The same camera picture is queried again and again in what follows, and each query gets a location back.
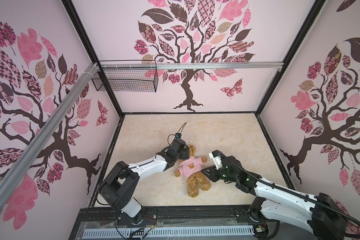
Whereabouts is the back aluminium rail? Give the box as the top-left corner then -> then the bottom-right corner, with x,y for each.
101,62 -> 284,70

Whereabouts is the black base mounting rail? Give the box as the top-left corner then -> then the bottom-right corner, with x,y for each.
74,203 -> 316,226

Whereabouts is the white slotted cable duct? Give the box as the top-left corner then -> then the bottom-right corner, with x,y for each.
82,226 -> 255,240

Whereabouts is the brown teddy bear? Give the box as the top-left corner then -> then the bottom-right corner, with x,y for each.
175,145 -> 212,198

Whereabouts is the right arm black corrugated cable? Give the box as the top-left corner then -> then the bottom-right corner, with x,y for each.
217,151 -> 360,239

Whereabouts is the aluminium rail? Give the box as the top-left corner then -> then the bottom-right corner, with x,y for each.
0,63 -> 100,210
101,62 -> 284,70

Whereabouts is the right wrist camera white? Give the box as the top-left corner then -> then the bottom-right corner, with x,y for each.
209,150 -> 223,170

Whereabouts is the pink knitted bear sweater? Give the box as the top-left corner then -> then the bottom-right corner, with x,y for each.
177,157 -> 207,179

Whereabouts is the left camera black cable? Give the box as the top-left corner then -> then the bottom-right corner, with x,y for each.
167,122 -> 188,145

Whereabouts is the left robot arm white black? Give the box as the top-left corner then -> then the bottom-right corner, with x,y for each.
98,138 -> 190,221

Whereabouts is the left aluminium rail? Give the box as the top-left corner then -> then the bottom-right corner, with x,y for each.
0,63 -> 100,210

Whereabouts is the black wire basket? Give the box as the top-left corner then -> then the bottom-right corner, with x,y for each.
92,60 -> 159,93

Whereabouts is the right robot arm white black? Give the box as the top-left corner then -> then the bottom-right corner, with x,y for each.
202,151 -> 348,240

